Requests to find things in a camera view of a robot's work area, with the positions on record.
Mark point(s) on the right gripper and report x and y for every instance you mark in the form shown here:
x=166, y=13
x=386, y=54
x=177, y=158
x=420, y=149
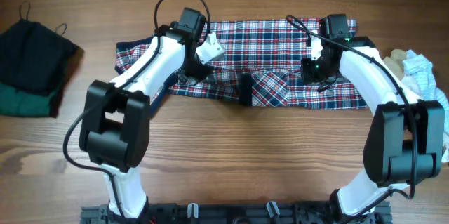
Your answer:
x=307, y=77

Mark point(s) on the green folded garment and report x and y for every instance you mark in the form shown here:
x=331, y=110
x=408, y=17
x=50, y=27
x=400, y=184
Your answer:
x=24, y=104

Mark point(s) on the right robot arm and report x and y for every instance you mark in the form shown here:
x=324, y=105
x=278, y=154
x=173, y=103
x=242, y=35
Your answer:
x=405, y=141

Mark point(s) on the light blue striped garment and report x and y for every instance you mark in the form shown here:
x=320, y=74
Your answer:
x=419, y=78

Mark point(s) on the beige garment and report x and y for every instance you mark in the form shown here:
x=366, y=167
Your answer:
x=395, y=62

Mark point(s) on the black folded garment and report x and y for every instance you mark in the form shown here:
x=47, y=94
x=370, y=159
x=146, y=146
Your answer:
x=34, y=57

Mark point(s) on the red blue plaid garment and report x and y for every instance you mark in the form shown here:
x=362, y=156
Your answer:
x=262, y=68

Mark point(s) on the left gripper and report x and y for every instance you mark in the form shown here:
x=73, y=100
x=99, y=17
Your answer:
x=203, y=71

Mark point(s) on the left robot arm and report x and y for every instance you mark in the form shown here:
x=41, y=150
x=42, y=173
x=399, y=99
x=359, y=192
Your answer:
x=115, y=121

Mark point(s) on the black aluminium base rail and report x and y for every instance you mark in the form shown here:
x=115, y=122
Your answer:
x=271, y=212

